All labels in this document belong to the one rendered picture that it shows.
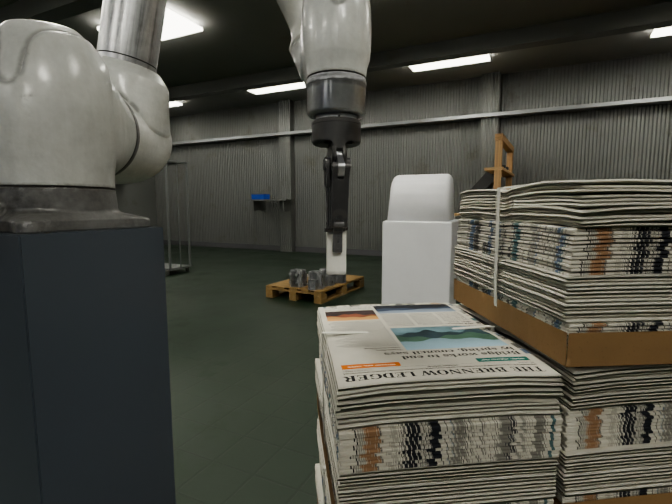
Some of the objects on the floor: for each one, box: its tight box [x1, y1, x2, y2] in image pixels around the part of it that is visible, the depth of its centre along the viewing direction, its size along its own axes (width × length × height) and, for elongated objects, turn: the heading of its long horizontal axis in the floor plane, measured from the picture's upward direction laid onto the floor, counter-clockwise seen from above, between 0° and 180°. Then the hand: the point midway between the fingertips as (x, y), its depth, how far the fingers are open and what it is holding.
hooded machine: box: [382, 174, 459, 304], centre depth 370 cm, size 67×61×131 cm
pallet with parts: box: [266, 268, 364, 304], centre depth 498 cm, size 114×79×33 cm
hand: (336, 252), depth 65 cm, fingers closed
